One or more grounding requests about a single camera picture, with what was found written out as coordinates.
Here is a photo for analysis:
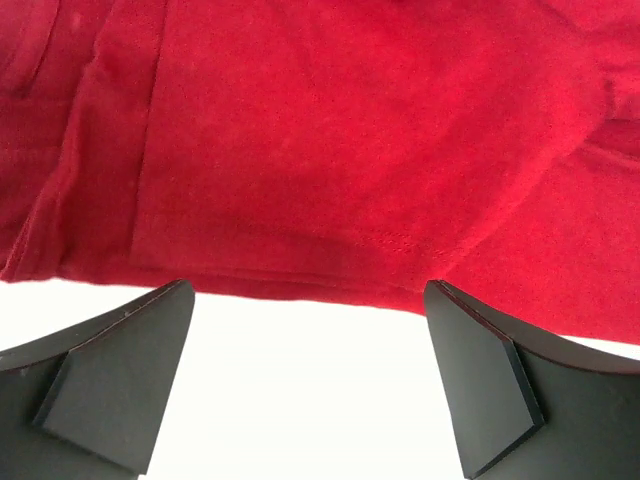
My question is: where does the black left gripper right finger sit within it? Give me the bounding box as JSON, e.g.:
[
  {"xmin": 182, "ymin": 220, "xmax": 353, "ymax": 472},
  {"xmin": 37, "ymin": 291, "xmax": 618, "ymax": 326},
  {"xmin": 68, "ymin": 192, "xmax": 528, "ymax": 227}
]
[{"xmin": 424, "ymin": 281, "xmax": 639, "ymax": 480}]

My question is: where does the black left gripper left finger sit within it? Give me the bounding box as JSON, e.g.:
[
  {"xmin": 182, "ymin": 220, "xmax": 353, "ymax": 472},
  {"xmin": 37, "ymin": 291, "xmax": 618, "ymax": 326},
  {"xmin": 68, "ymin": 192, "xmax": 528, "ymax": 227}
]
[{"xmin": 1, "ymin": 280, "xmax": 195, "ymax": 480}]

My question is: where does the red garment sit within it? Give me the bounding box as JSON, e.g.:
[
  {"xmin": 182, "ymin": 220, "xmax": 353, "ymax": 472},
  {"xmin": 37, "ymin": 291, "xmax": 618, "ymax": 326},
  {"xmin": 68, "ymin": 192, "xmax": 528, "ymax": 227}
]
[{"xmin": 1, "ymin": 1, "xmax": 639, "ymax": 343}]

